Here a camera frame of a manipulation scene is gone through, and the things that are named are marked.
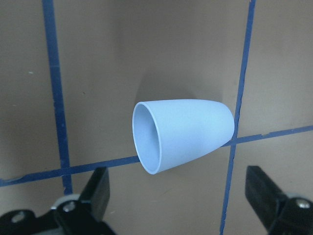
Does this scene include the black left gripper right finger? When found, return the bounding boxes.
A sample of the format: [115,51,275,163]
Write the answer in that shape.
[245,165,313,235]

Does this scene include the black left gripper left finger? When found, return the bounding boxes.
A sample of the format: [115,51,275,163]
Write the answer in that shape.
[0,167,115,235]

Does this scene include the light blue plastic cup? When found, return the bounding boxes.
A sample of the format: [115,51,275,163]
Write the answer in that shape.
[132,99,234,174]

